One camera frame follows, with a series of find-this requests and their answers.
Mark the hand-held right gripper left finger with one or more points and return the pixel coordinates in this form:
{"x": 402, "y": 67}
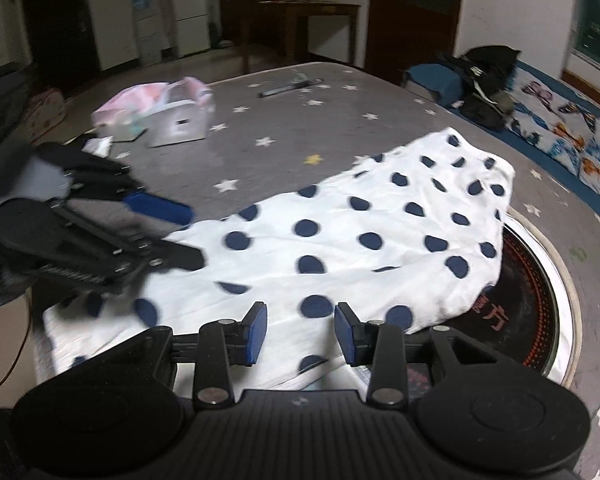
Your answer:
{"x": 255, "y": 332}

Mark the white fridge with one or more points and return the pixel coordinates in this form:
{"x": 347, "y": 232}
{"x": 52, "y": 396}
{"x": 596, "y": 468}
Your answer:
{"x": 190, "y": 10}

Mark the blue folded cushion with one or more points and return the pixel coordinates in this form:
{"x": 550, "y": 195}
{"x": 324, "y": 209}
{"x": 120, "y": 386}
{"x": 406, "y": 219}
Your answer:
{"x": 435, "y": 82}

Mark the round induction cooker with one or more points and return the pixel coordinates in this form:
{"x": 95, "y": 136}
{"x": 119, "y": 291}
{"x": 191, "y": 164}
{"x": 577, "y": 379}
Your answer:
{"x": 520, "y": 300}

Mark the blue sofa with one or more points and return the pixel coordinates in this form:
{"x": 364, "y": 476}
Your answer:
{"x": 545, "y": 160}

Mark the olive green bag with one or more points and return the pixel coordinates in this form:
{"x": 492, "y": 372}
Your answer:
{"x": 485, "y": 112}

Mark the dark wooden door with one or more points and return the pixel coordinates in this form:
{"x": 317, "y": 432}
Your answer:
{"x": 60, "y": 30}

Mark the white polka dot pants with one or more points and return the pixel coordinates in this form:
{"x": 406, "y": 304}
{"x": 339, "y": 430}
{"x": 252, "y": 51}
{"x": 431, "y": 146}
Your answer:
{"x": 355, "y": 210}

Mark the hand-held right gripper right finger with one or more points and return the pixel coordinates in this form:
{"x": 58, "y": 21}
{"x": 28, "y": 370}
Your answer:
{"x": 345, "y": 332}

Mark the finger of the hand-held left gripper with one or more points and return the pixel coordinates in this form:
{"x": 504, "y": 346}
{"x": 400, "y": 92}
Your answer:
{"x": 160, "y": 208}
{"x": 175, "y": 259}

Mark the black pen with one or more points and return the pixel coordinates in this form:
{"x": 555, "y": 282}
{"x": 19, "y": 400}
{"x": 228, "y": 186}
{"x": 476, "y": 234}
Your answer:
{"x": 290, "y": 88}

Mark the white crumpled paper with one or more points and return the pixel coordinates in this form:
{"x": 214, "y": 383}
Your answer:
{"x": 97, "y": 146}

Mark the pink bag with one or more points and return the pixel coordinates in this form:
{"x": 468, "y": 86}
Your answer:
{"x": 45, "y": 112}

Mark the water dispenser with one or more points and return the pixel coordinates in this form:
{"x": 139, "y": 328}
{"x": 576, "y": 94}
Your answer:
{"x": 147, "y": 35}

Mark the pink cloth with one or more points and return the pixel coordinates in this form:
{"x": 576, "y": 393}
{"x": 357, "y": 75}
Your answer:
{"x": 130, "y": 100}

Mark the brown glass panel door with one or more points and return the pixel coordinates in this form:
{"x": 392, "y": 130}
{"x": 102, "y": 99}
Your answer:
{"x": 395, "y": 25}

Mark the butterfly print pillow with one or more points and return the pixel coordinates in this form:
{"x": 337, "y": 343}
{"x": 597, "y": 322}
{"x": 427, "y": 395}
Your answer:
{"x": 570, "y": 130}

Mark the wooden desk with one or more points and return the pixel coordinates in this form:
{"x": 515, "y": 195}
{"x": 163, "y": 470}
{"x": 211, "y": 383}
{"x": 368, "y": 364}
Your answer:
{"x": 305, "y": 7}

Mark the grey star print tablecloth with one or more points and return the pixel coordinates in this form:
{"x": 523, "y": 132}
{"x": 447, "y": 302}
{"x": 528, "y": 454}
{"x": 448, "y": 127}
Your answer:
{"x": 280, "y": 125}

